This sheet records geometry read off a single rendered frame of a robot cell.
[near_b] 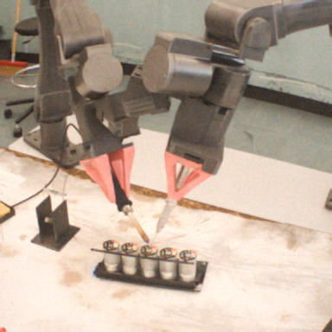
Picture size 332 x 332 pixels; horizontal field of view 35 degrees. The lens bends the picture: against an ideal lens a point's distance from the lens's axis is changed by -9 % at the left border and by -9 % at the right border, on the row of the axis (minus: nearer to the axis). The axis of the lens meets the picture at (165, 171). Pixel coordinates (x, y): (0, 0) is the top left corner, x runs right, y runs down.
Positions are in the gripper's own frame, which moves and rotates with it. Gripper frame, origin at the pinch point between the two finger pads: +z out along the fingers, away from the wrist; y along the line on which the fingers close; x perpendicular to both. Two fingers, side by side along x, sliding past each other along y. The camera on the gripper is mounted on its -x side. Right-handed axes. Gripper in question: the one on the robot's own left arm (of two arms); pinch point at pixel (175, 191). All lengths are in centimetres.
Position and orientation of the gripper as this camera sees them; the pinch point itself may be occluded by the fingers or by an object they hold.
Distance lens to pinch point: 75.5
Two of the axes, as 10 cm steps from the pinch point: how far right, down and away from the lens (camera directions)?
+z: -3.3, 8.0, 5.0
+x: 9.3, 3.5, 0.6
